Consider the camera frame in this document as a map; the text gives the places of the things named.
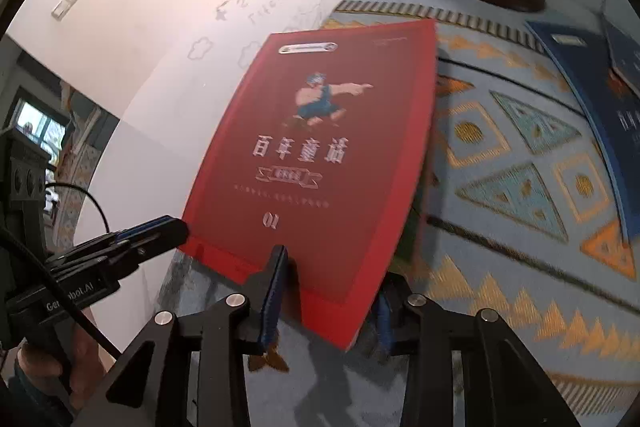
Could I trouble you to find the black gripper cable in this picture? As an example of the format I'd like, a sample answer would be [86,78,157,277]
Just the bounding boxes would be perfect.
[0,182,123,358]

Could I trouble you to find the blue book with fox picture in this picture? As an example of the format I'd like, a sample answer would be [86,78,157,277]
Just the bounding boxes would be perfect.
[525,21,640,253]

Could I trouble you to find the person's left hand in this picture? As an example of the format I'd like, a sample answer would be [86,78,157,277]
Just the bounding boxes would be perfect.
[60,309,108,412]

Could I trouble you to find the red book with strongman picture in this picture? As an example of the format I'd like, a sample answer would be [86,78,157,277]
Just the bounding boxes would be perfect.
[179,19,438,350]

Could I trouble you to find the person's left forearm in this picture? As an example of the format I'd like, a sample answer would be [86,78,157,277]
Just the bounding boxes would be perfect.
[0,357,76,427]

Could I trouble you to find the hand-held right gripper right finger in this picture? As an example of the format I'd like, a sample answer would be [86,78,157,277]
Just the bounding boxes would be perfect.
[372,272,581,427]

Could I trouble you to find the patterned blue and orange mat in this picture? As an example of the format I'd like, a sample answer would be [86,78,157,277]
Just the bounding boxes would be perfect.
[160,0,640,427]

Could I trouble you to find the window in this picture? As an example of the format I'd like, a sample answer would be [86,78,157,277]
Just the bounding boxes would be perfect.
[12,89,71,158]

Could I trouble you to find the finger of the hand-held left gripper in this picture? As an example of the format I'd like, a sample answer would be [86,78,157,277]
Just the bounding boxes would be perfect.
[55,218,191,282]
[47,216,176,268]

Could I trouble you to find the dark blue book with bird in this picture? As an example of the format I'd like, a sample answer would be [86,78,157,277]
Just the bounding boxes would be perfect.
[602,17,640,100]

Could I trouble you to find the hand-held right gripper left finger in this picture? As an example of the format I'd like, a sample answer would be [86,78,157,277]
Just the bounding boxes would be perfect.
[97,244,292,427]

